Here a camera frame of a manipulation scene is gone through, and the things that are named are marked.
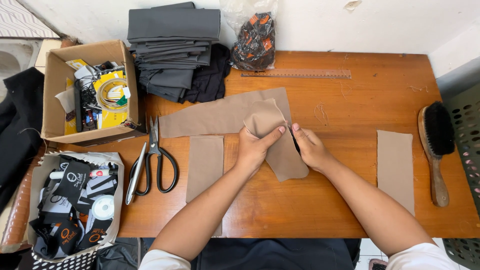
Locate person's left hand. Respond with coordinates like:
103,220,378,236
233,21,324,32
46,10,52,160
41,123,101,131
234,125,288,177

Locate person's right hand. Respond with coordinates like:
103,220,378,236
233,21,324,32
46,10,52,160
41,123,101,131
291,123,337,172

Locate curved tan fabric piece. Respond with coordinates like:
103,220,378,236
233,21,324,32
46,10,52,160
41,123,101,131
243,98,310,183

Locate tan fabric rectangle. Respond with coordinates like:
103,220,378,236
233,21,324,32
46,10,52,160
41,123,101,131
185,135,225,237
376,130,416,217

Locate large tan fabric panel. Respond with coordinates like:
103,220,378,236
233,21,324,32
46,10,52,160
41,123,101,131
158,87,293,139

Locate brown ruler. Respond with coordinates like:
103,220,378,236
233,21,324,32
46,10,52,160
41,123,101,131
240,68,352,80

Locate black folded fabric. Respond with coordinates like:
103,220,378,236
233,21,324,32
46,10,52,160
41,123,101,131
179,43,232,105

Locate plastic bag of black labels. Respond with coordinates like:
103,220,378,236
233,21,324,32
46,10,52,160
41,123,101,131
220,0,279,72

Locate person's dark trousers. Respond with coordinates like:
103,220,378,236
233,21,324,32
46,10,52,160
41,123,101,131
144,237,362,270

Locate silver metal pen tool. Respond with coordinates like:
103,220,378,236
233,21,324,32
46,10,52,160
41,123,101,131
125,141,148,206

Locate wooden brush with black bristles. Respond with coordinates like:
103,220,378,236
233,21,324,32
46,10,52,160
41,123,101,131
418,101,456,208

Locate stack of grey folded fabric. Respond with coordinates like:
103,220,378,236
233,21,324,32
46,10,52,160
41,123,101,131
126,1,222,104

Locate white marker pen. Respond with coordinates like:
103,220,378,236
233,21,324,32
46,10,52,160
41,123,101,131
49,168,119,180

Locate grey perforated plastic basket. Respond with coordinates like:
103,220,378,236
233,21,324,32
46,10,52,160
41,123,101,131
436,56,480,270

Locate white ribbon roll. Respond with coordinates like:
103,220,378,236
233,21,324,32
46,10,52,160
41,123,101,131
91,194,115,221

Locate clear tape roll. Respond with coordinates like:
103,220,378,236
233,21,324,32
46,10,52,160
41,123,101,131
96,77,129,113

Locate paper bag of black labels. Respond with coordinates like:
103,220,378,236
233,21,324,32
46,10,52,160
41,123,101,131
26,151,125,263

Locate cardboard box of supplies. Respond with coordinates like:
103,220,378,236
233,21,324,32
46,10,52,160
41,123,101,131
40,39,148,147

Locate black cloth heap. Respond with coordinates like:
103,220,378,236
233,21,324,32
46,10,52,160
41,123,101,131
0,67,45,215

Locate brown padded stool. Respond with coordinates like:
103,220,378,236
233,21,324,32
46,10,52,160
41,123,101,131
0,144,47,254

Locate striped floor mat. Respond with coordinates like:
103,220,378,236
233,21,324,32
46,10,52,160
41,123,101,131
0,0,61,39

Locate black handled scissors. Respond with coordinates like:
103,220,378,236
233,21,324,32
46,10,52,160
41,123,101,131
129,116,179,197

